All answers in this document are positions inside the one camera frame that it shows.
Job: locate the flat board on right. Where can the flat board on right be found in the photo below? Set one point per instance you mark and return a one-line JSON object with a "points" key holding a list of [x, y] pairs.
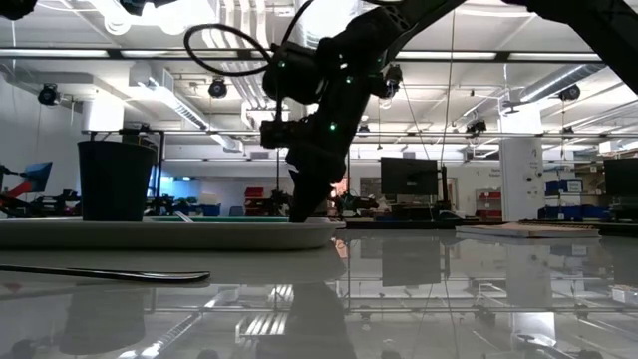
{"points": [[523, 230]]}

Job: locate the white oval tray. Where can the white oval tray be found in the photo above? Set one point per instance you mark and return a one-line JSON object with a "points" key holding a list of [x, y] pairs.
{"points": [[149, 237]]}

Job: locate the blue storage bin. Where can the blue storage bin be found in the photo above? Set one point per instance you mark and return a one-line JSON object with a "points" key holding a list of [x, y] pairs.
{"points": [[563, 187]]}

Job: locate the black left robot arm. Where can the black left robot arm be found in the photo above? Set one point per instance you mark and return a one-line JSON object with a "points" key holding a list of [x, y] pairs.
{"points": [[15, 7]]}

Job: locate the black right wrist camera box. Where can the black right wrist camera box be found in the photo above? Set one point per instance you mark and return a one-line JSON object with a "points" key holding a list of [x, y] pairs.
{"points": [[276, 133]]}

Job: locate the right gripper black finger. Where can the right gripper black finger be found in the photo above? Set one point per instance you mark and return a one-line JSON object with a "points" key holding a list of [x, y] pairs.
{"points": [[304, 199]]}

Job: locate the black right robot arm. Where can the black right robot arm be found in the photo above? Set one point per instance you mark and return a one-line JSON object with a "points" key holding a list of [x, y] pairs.
{"points": [[364, 35]]}

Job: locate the blue and red machine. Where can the blue and red machine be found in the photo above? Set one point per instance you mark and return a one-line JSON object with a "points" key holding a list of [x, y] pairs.
{"points": [[35, 177]]}

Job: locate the black computer monitor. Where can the black computer monitor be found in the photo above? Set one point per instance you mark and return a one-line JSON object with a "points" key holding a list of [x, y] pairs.
{"points": [[623, 177], [409, 177]]}

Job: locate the black ceiling spot lamp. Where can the black ceiling spot lamp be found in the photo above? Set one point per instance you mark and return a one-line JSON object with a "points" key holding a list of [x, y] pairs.
{"points": [[48, 94], [218, 89], [569, 93]]}

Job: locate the red storage bin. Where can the red storage bin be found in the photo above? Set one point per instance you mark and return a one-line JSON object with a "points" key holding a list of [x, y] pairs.
{"points": [[253, 192]]}

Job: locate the black ribbed cup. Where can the black ribbed cup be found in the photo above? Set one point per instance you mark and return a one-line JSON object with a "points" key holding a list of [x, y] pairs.
{"points": [[117, 182]]}

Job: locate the white structural column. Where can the white structural column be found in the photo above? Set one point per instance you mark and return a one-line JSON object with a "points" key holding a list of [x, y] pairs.
{"points": [[521, 179]]}

